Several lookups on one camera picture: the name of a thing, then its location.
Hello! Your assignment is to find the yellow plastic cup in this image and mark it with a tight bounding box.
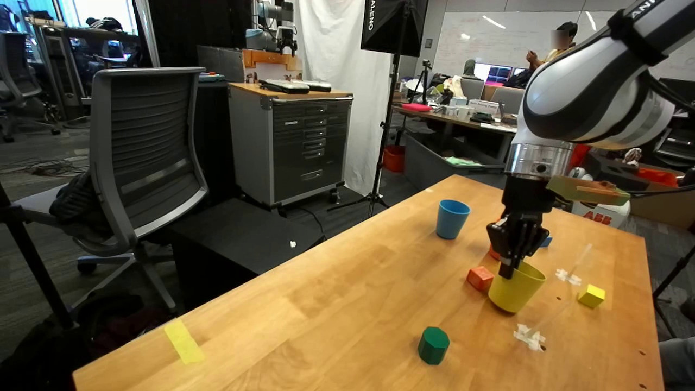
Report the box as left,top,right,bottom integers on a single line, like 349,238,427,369
489,264,545,312

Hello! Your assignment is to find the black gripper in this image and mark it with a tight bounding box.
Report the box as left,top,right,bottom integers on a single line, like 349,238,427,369
487,177,554,280

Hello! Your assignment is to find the yellow tape strip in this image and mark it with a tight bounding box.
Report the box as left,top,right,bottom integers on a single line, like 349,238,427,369
164,322,203,365

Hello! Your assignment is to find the standing person in yellow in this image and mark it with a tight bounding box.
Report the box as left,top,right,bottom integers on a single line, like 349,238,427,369
526,21,577,69

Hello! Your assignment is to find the blue plastic cup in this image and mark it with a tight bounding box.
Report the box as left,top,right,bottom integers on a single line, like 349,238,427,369
437,200,468,240

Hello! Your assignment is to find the black softbox light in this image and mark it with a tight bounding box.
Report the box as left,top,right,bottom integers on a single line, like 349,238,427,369
361,0,427,57

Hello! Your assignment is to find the grey office chair left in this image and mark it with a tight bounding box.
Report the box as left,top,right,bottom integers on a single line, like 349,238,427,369
76,67,208,308

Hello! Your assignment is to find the yellow cube block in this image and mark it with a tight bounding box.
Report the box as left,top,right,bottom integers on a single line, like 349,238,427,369
575,285,606,308

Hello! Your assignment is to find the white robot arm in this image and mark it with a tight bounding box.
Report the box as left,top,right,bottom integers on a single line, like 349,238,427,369
487,0,695,279

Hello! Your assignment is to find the red cube block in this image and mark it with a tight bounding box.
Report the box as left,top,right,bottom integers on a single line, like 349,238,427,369
467,268,493,293

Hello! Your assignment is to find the green cylinder block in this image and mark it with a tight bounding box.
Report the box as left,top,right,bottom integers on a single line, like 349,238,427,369
417,327,450,365

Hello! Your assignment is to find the grey drawer cabinet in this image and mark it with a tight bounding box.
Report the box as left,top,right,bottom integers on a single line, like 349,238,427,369
227,83,352,206

